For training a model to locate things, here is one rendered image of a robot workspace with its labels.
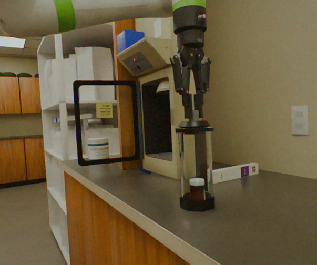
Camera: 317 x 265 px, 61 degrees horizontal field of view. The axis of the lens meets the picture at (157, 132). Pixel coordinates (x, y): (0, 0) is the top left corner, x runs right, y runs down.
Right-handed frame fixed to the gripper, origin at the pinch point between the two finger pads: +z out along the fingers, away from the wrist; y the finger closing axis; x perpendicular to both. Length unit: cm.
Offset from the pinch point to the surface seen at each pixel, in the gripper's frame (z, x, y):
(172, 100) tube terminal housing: -3.9, 31.6, 13.9
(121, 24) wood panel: -45, 68, 9
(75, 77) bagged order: -33, 169, 9
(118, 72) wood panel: -21, 68, 6
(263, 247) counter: 28.3, -27.2, -5.6
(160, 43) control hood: -26.2, 31.0, 9.1
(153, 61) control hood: -20.5, 37.3, 9.2
